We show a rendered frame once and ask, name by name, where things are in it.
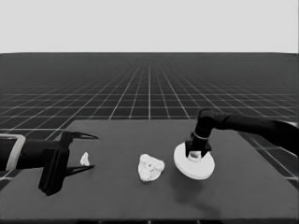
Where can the large thick white disc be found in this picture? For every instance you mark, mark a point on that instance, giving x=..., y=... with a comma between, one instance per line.
x=196, y=169

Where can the small white T-shaped piece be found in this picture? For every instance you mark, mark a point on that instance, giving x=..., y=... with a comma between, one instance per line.
x=84, y=160

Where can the small white gear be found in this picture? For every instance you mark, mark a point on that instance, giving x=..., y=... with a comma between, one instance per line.
x=143, y=158
x=160, y=164
x=143, y=176

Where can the white round carrier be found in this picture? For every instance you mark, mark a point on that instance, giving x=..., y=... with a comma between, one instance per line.
x=155, y=176

